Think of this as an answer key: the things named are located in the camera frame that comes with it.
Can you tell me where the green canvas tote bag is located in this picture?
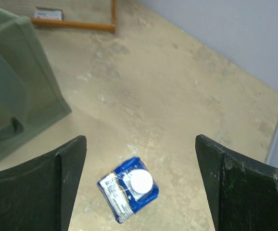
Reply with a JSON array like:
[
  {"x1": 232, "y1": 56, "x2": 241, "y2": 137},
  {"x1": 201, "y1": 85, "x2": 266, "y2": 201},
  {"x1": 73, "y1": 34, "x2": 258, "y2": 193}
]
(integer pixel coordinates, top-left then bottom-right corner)
[{"x1": 0, "y1": 8, "x2": 71, "y2": 160}]

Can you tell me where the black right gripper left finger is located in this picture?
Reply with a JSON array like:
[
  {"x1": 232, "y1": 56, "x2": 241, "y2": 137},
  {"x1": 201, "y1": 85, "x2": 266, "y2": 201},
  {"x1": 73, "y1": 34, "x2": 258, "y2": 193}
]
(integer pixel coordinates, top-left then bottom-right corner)
[{"x1": 0, "y1": 136, "x2": 87, "y2": 231}]

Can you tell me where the orange wooden shoe rack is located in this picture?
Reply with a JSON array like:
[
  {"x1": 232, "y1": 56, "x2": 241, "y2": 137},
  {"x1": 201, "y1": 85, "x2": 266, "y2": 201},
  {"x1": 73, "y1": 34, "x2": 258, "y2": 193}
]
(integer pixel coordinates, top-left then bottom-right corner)
[{"x1": 30, "y1": 0, "x2": 116, "y2": 34}]

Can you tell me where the blue orange juice carton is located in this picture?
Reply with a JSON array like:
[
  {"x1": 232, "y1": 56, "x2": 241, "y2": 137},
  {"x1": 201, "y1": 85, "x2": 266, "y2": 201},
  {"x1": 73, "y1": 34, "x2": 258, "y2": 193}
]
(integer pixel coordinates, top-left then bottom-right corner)
[{"x1": 97, "y1": 156, "x2": 159, "y2": 224}]

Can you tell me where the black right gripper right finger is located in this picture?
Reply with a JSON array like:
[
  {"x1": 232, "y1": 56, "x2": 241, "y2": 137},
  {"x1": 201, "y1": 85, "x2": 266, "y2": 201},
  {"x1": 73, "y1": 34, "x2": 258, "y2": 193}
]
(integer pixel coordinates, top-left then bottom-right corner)
[{"x1": 195, "y1": 134, "x2": 278, "y2": 231}]

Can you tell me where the small white label packet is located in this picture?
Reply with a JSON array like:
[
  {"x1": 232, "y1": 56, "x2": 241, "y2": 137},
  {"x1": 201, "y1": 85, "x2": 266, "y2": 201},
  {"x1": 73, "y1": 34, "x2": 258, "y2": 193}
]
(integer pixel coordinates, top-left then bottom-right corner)
[{"x1": 34, "y1": 8, "x2": 63, "y2": 21}]

